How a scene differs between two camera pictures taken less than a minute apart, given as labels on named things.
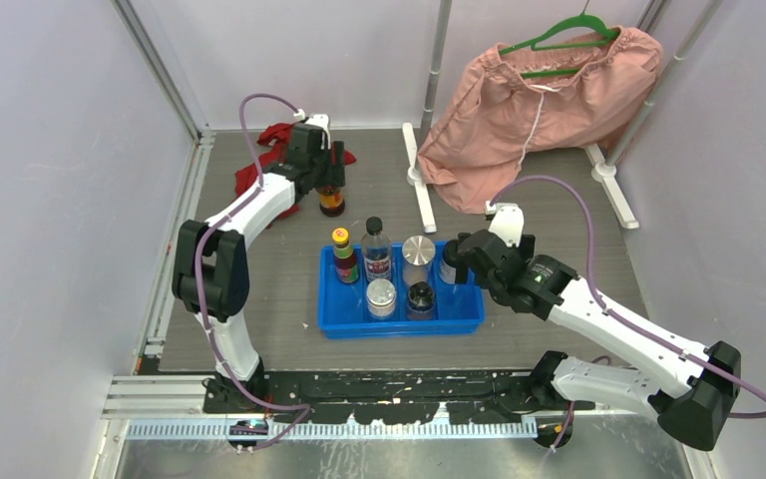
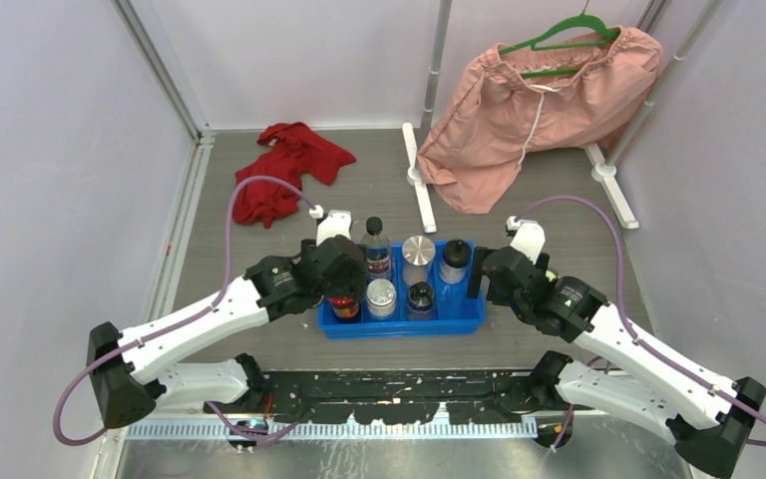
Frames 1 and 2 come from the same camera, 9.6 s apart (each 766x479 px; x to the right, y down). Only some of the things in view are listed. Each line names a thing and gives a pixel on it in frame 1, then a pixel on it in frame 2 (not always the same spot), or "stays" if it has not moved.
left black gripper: (333, 158) -> (354, 283)
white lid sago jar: (381, 297) stays
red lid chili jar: (331, 201) -> (344, 306)
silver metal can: (418, 251) stays
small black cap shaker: (420, 297) stays
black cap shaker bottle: (448, 264) stays
